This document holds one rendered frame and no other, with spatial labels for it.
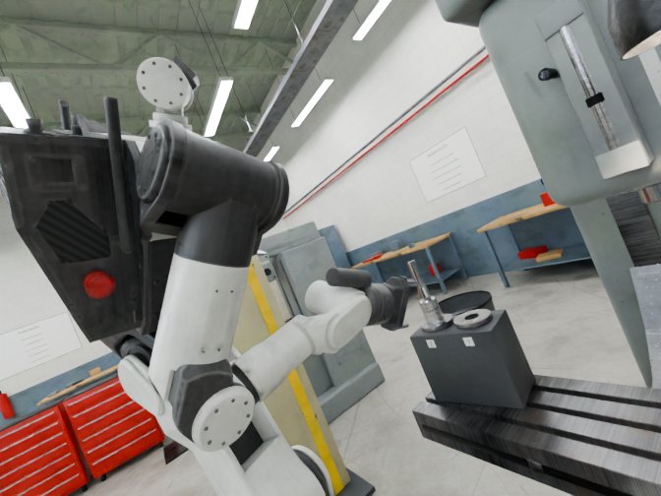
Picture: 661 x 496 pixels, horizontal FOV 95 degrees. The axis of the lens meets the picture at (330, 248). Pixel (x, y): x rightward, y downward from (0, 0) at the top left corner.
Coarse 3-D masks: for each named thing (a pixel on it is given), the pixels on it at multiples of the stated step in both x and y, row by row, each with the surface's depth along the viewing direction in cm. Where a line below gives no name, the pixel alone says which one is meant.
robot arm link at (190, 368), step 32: (192, 288) 33; (224, 288) 35; (160, 320) 35; (192, 320) 34; (224, 320) 36; (160, 352) 34; (192, 352) 34; (224, 352) 37; (160, 384) 34; (192, 384) 33; (224, 384) 36; (192, 416) 34; (224, 416) 36
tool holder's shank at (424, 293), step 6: (408, 264) 82; (414, 264) 81; (414, 270) 81; (414, 276) 81; (420, 276) 81; (420, 282) 81; (420, 288) 81; (426, 288) 81; (420, 294) 81; (426, 294) 81
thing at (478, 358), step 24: (480, 312) 75; (504, 312) 73; (432, 336) 77; (456, 336) 72; (480, 336) 68; (504, 336) 70; (432, 360) 79; (456, 360) 74; (480, 360) 70; (504, 360) 66; (432, 384) 81; (456, 384) 76; (480, 384) 72; (504, 384) 68; (528, 384) 71
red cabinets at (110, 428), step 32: (96, 384) 360; (32, 416) 322; (64, 416) 340; (96, 416) 342; (128, 416) 352; (0, 448) 306; (32, 448) 316; (64, 448) 328; (96, 448) 336; (128, 448) 348; (0, 480) 301; (32, 480) 312; (64, 480) 322
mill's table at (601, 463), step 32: (544, 384) 71; (576, 384) 67; (608, 384) 64; (416, 416) 81; (448, 416) 74; (480, 416) 70; (512, 416) 66; (544, 416) 62; (576, 416) 61; (608, 416) 56; (640, 416) 54; (480, 448) 67; (512, 448) 60; (544, 448) 55; (576, 448) 53; (608, 448) 52; (640, 448) 49; (544, 480) 57; (576, 480) 52; (608, 480) 48; (640, 480) 44
